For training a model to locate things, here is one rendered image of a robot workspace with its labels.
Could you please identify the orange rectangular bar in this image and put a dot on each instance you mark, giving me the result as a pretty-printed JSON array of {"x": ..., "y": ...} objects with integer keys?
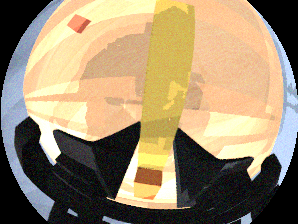
[{"x": 78, "y": 24}]

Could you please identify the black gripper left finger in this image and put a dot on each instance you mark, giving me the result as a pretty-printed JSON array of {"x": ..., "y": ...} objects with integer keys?
[{"x": 109, "y": 157}]

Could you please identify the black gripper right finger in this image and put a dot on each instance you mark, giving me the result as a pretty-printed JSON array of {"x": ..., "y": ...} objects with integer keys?
[{"x": 197, "y": 169}]

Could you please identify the yellow bar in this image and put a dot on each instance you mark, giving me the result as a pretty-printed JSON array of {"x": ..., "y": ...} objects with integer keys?
[{"x": 170, "y": 58}]

